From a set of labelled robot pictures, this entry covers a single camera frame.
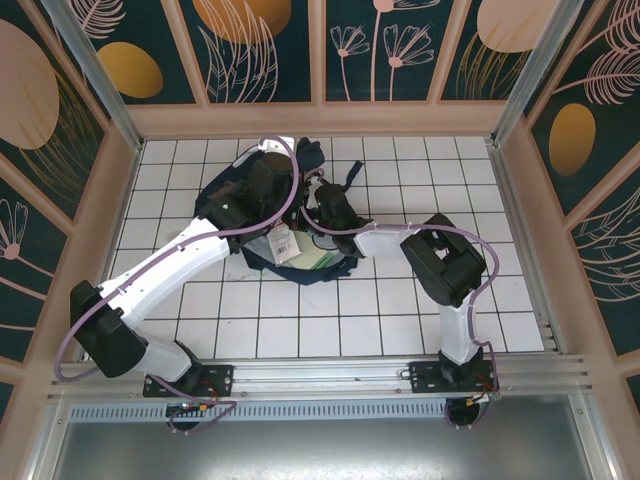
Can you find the pale green notebook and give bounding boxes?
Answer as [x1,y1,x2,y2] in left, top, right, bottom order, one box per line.
[287,247,335,271]

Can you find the white packaged stationery with label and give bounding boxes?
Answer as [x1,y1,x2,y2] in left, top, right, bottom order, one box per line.
[266,227,301,269]

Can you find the navy blue backpack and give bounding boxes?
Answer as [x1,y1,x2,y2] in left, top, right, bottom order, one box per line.
[193,137,369,287]

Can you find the small green circuit board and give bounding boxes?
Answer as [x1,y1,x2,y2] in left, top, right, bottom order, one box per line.
[166,401,211,417]

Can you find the grey metal plate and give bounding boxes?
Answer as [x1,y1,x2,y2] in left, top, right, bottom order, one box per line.
[49,422,614,480]

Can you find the aluminium mounting rail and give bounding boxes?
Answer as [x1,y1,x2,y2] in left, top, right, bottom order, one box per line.
[47,355,591,401]

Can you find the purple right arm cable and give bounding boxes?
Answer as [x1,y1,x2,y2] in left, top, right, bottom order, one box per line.
[299,168,501,431]

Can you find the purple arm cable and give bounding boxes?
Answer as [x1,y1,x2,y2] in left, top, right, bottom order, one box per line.
[299,168,501,431]
[55,134,301,435]

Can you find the aluminium side rail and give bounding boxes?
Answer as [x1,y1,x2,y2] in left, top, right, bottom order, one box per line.
[485,141,619,480]

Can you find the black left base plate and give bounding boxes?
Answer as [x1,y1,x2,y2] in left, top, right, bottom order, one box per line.
[143,363,235,399]

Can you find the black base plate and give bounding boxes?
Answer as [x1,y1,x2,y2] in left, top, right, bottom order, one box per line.
[409,359,501,396]
[143,363,235,399]

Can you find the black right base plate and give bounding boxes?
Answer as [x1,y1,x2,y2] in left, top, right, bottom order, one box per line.
[409,359,501,396]

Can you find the aluminium frame post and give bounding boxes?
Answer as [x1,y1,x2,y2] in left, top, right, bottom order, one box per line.
[39,0,146,154]
[489,0,586,149]

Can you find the grey slotted cable duct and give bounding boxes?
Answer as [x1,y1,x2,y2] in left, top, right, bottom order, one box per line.
[67,402,576,424]

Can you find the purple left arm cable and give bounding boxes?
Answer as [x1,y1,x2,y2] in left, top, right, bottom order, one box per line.
[55,134,301,435]

